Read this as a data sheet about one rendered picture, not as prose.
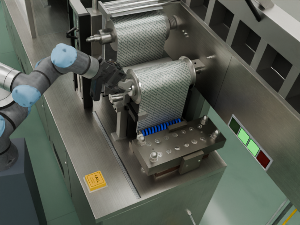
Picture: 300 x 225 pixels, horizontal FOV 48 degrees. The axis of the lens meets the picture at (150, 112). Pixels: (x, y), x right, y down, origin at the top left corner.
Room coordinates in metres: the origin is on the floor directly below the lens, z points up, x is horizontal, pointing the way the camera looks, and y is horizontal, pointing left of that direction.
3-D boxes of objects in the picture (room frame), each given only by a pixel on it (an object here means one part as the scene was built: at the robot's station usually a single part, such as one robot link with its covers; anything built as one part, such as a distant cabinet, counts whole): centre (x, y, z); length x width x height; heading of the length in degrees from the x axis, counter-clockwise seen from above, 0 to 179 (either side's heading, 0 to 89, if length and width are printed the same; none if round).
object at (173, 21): (1.39, -0.02, 1.33); 0.07 x 0.07 x 0.07; 33
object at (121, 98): (1.03, 0.13, 1.05); 0.06 x 0.05 x 0.31; 123
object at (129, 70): (1.02, 0.08, 1.25); 0.15 x 0.01 x 0.15; 33
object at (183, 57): (1.16, -0.13, 1.25); 0.15 x 0.01 x 0.15; 33
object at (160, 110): (1.04, -0.05, 1.11); 0.23 x 0.01 x 0.18; 123
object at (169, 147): (0.96, -0.15, 1.00); 0.40 x 0.16 x 0.06; 123
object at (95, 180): (0.76, 0.19, 0.91); 0.07 x 0.07 x 0.02; 33
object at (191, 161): (0.89, -0.22, 0.96); 0.10 x 0.03 x 0.11; 123
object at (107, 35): (1.22, 0.24, 1.33); 0.06 x 0.06 x 0.06; 33
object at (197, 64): (1.19, -0.17, 1.28); 0.06 x 0.05 x 0.02; 123
